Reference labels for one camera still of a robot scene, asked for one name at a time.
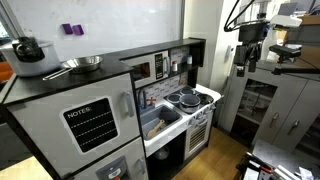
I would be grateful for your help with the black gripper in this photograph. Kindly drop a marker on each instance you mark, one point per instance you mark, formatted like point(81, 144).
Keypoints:
point(251, 33)

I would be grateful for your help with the grey toy microwave door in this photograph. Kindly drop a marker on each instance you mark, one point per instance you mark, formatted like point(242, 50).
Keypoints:
point(160, 66)

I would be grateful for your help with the grey metal cabinet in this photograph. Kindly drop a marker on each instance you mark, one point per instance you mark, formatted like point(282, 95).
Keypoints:
point(286, 96)

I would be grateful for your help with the white oven door with vents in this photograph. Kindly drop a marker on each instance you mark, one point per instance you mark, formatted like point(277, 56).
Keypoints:
point(198, 136)

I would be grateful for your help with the fridge door with water dispenser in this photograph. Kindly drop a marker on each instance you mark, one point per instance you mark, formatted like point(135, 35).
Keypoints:
point(133, 153)

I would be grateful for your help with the fridge door with notes board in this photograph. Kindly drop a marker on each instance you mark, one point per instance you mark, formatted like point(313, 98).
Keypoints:
point(40, 120)

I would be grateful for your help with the white shaker blue cap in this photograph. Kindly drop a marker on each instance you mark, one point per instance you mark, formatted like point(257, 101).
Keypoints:
point(189, 60)

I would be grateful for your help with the brown cardboard box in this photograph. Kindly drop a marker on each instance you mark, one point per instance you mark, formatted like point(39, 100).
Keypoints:
point(311, 56)

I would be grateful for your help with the wooden slotted spatula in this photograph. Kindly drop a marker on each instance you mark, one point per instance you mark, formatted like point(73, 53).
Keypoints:
point(182, 80)

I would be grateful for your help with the white shaker orange cap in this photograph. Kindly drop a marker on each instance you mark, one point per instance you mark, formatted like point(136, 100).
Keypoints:
point(174, 66)

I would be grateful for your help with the grey toy cooking pot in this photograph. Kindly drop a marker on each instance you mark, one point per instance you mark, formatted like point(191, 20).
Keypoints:
point(189, 101)

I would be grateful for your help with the grey sink basin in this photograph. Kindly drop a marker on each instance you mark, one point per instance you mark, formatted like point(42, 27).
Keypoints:
point(166, 115)

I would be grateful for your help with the red tap knob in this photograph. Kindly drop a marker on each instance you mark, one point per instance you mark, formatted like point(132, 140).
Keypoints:
point(151, 100)

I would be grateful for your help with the orange black bar clamp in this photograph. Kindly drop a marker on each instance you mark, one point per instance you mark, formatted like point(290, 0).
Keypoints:
point(266, 169)

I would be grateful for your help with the wooden spoon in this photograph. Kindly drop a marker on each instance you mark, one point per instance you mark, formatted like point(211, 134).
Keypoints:
point(155, 129)

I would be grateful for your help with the blue tap knob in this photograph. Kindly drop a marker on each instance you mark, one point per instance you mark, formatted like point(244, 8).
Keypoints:
point(140, 107)

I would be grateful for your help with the small steel bowl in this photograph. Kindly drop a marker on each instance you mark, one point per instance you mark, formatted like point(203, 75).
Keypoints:
point(162, 154)

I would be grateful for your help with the toy play kitchen unit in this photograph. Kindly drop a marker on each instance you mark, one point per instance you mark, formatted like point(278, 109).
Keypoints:
point(113, 65)

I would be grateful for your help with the whiteboard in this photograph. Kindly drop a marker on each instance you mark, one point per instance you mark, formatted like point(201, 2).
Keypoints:
point(116, 20)

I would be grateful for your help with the steel frying pan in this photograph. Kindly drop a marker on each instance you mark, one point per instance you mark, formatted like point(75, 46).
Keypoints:
point(85, 64)

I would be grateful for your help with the purple magnet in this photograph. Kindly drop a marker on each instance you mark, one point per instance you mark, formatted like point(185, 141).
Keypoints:
point(78, 30)
point(67, 29)

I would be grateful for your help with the orange plastic object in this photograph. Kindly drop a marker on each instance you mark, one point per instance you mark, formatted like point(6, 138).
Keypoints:
point(5, 71)

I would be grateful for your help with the black camera on stand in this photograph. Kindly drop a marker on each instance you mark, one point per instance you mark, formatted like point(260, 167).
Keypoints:
point(285, 50)

